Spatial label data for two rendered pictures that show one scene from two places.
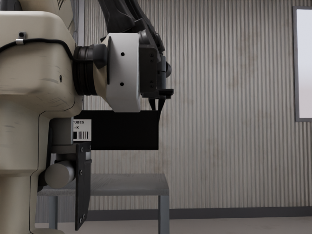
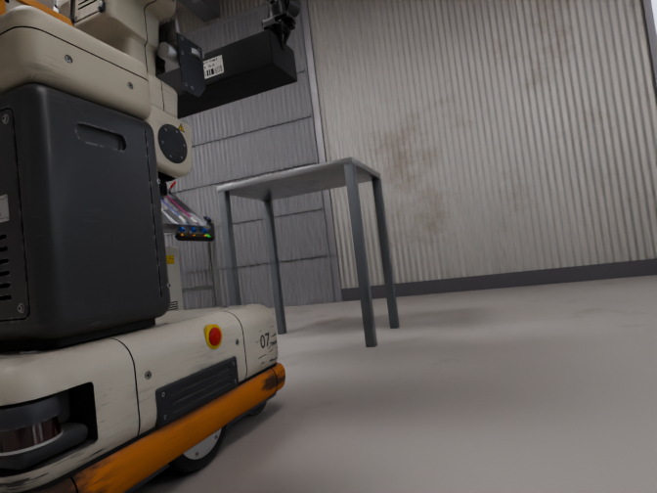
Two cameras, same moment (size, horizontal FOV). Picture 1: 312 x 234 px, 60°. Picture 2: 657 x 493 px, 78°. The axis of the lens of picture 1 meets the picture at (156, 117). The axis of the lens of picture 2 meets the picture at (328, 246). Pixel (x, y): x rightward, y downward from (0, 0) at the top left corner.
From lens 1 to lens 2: 1.01 m
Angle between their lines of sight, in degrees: 23
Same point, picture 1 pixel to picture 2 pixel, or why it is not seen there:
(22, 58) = not seen: outside the picture
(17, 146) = (124, 12)
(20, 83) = not seen: outside the picture
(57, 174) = (162, 48)
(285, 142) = (643, 153)
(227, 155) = (538, 191)
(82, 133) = (217, 67)
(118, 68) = not seen: outside the picture
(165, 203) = (349, 171)
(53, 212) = (270, 234)
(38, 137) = (146, 22)
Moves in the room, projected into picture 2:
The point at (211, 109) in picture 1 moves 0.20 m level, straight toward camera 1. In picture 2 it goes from (501, 127) to (495, 122)
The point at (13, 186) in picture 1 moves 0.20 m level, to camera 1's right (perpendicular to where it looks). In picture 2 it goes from (130, 42) to (190, 15)
